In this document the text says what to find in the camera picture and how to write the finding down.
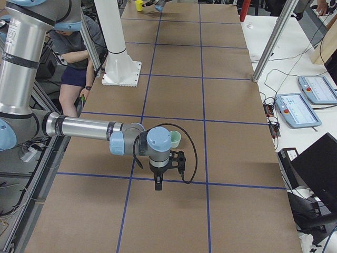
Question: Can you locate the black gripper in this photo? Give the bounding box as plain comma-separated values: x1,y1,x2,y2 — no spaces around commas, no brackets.
154,171,164,191

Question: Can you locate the yellow plastic cup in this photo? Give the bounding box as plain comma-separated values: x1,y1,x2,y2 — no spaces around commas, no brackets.
135,0,143,12

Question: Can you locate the green plastic cup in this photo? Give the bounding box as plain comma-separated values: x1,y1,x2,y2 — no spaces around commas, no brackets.
170,130,181,148

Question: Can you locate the orange circuit board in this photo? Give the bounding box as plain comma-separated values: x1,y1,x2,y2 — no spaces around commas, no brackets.
263,104,275,116

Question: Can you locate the seated person grey shirt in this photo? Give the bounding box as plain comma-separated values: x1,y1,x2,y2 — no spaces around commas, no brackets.
49,30,95,118

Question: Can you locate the near blue teach pendant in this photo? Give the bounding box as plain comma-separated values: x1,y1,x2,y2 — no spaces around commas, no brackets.
275,93,322,129

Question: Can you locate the blue teach pendant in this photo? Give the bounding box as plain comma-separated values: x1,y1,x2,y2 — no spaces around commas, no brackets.
275,93,322,129
298,75,336,105

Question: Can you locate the far blue teach pendant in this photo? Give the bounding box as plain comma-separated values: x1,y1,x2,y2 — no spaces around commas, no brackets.
298,75,336,105

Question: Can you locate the red cylinder object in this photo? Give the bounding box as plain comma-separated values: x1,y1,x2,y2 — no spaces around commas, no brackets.
240,0,251,22

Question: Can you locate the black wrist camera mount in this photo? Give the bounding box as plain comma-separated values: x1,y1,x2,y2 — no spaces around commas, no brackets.
168,151,186,176

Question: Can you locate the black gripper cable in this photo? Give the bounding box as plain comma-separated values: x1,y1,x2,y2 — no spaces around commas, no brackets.
155,123,199,184

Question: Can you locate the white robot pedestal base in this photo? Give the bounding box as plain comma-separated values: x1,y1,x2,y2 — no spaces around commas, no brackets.
94,0,142,87

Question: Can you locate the aluminium frame post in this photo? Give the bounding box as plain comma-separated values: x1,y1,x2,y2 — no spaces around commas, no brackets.
252,0,299,83

